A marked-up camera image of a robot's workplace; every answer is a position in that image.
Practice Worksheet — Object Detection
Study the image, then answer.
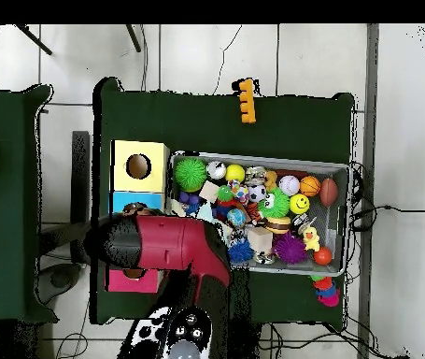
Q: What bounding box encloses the yellow duck toy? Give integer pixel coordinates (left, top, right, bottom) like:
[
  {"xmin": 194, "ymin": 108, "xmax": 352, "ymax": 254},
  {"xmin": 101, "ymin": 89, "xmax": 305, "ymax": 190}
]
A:
[{"xmin": 299, "ymin": 223, "xmax": 322, "ymax": 254}]

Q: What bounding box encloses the plain wooden cube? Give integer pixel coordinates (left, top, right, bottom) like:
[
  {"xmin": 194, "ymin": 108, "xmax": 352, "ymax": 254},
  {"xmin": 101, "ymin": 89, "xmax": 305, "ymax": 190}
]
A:
[{"xmin": 246, "ymin": 226, "xmax": 275, "ymax": 254}]

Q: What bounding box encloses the black can with silver top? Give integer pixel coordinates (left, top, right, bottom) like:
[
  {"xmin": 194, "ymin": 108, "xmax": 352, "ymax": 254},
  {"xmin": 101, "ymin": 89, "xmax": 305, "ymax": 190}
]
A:
[{"xmin": 292, "ymin": 213, "xmax": 314, "ymax": 229}]

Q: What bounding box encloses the purple spiky toy with eyes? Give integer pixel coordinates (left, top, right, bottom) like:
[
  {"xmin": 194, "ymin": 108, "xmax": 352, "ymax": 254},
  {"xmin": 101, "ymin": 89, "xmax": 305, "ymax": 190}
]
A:
[{"xmin": 273, "ymin": 233, "xmax": 309, "ymax": 266}]

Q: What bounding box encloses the clear mesh bin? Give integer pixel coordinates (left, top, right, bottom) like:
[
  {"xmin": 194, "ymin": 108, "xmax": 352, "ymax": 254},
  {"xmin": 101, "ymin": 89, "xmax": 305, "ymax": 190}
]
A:
[{"xmin": 164, "ymin": 151, "xmax": 351, "ymax": 277}]

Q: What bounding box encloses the black tripod leg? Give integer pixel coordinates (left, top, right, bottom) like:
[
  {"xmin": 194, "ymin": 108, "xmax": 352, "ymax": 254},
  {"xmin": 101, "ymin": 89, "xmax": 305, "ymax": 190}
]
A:
[
  {"xmin": 125, "ymin": 24, "xmax": 143, "ymax": 53},
  {"xmin": 13, "ymin": 24, "xmax": 53, "ymax": 56}
]

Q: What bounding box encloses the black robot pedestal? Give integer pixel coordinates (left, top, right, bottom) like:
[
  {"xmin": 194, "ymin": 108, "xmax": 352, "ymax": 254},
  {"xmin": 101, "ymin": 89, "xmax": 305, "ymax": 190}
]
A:
[{"xmin": 228, "ymin": 320, "xmax": 262, "ymax": 359}]

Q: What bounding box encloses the grey floor strip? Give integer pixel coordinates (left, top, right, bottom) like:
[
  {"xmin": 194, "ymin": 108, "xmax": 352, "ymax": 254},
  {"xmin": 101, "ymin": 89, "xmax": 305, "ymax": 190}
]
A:
[{"xmin": 364, "ymin": 24, "xmax": 381, "ymax": 251}]

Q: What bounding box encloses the toy hamburger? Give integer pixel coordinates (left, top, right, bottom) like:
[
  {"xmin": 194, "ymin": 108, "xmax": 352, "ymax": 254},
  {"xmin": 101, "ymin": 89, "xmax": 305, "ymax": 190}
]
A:
[{"xmin": 264, "ymin": 216, "xmax": 292, "ymax": 237}]

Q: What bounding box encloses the dark green tablecloth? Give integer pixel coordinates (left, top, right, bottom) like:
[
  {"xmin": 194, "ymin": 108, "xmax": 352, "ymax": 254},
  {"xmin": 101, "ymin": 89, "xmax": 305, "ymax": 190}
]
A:
[
  {"xmin": 0, "ymin": 84, "xmax": 55, "ymax": 324},
  {"xmin": 92, "ymin": 77, "xmax": 357, "ymax": 330}
]

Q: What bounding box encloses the green spiky ball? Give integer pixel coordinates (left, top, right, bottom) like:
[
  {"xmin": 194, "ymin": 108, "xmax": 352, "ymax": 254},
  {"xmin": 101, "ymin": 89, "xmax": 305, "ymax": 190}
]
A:
[
  {"xmin": 174, "ymin": 156, "xmax": 209, "ymax": 194},
  {"xmin": 259, "ymin": 187, "xmax": 291, "ymax": 222}
]

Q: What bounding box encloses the wooden box with three holes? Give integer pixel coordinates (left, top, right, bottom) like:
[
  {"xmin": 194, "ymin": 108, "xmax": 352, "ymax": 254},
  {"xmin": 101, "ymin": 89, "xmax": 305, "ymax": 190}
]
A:
[{"xmin": 106, "ymin": 138, "xmax": 170, "ymax": 294}]

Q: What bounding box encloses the yellow smiley ball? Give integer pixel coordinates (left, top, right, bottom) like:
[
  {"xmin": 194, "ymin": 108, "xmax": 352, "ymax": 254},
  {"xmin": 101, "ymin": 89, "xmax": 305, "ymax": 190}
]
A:
[{"xmin": 289, "ymin": 194, "xmax": 310, "ymax": 215}]

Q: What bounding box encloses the small orange basketball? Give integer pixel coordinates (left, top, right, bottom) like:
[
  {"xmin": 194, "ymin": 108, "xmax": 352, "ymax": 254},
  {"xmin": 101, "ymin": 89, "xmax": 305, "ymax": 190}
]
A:
[{"xmin": 299, "ymin": 175, "xmax": 322, "ymax": 198}]

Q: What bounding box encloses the black floor cable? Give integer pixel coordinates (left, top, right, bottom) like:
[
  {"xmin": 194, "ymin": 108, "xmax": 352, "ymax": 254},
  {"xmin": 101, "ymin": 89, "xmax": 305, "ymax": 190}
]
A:
[{"xmin": 349, "ymin": 201, "xmax": 425, "ymax": 222}]

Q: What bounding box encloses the orange plastic comb toy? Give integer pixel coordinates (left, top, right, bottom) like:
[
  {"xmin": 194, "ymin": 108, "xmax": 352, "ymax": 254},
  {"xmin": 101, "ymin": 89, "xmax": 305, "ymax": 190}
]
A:
[{"xmin": 232, "ymin": 78, "xmax": 258, "ymax": 124}]

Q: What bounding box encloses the white baseball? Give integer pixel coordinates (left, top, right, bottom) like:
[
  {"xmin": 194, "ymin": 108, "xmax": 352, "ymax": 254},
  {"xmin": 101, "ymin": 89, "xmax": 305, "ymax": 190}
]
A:
[{"xmin": 278, "ymin": 175, "xmax": 302, "ymax": 196}]

